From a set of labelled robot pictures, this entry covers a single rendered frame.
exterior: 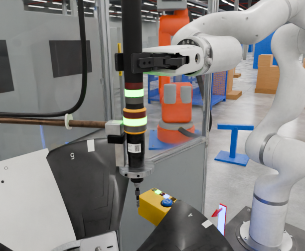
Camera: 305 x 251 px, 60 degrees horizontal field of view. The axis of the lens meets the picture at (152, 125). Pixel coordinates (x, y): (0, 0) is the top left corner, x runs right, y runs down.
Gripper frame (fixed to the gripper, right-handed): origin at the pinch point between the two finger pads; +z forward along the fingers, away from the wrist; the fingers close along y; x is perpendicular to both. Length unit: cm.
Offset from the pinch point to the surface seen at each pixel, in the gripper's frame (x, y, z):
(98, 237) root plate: -37.9, 6.9, 6.3
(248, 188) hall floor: -168, 85, -241
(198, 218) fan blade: -46, 1, -23
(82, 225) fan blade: -35.9, 10.6, 7.7
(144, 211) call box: -64, 33, -30
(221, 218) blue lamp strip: -51, 0, -34
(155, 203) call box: -58, 28, -32
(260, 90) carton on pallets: -166, 344, -832
